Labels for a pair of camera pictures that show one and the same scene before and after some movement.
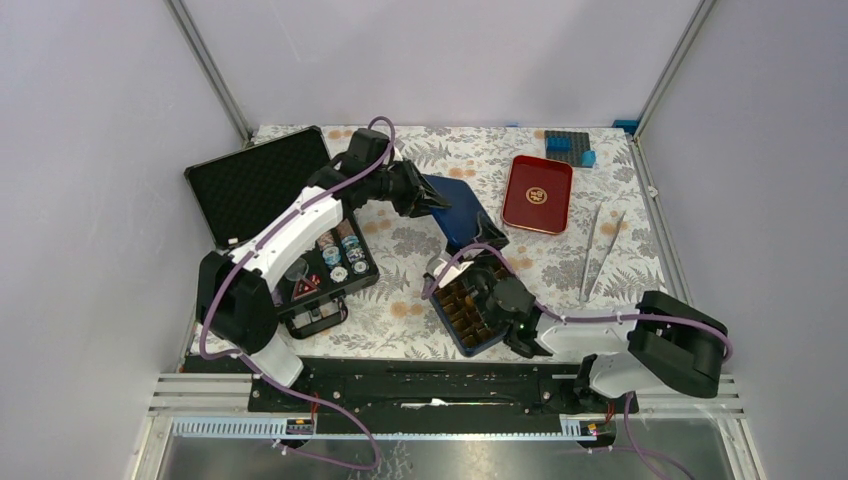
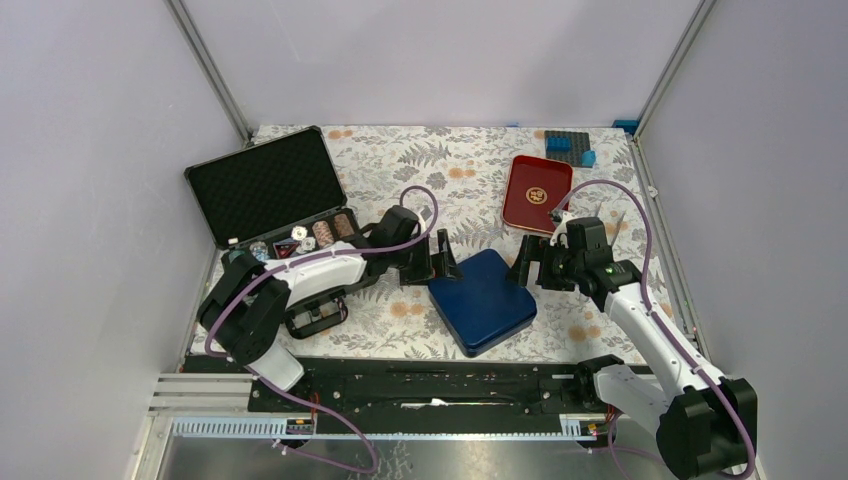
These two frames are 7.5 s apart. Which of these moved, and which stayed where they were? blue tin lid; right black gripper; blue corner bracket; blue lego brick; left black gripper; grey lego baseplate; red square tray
Moved: right black gripper; left black gripper; blue tin lid
Stayed: grey lego baseplate; blue lego brick; blue corner bracket; red square tray
